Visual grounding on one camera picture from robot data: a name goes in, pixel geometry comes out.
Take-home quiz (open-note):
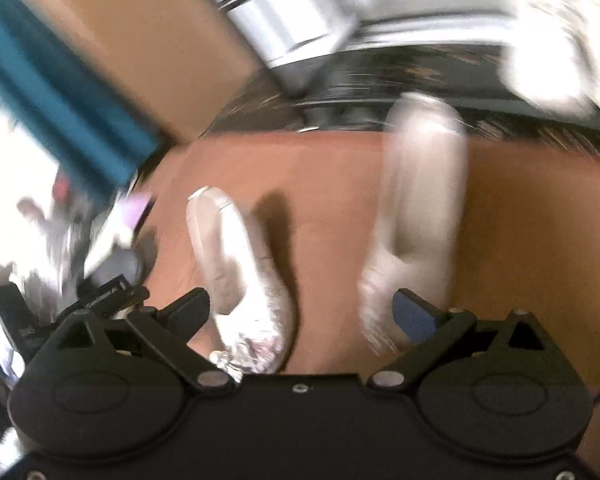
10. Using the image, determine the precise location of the brown cardboard box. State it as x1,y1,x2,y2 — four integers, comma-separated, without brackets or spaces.
5,0,261,143

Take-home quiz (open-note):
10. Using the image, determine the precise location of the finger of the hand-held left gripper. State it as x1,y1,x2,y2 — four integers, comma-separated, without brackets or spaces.
82,280,151,318

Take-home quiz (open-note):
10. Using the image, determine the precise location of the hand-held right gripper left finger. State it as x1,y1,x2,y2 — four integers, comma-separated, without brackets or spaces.
47,287,238,394

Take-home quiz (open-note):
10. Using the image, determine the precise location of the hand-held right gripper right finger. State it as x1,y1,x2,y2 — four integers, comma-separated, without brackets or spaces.
369,288,561,391

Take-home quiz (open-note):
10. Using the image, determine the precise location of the white appliance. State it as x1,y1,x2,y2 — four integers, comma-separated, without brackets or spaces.
200,0,516,96

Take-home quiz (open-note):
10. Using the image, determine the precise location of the floral slip-on shoe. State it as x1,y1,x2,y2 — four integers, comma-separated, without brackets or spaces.
357,91,468,358
187,186,297,375

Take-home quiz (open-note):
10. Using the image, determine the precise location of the teal curtain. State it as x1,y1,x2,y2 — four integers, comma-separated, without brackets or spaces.
0,0,156,188

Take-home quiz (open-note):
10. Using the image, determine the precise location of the white lace-up sneaker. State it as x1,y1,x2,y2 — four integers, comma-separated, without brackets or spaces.
497,20,598,116

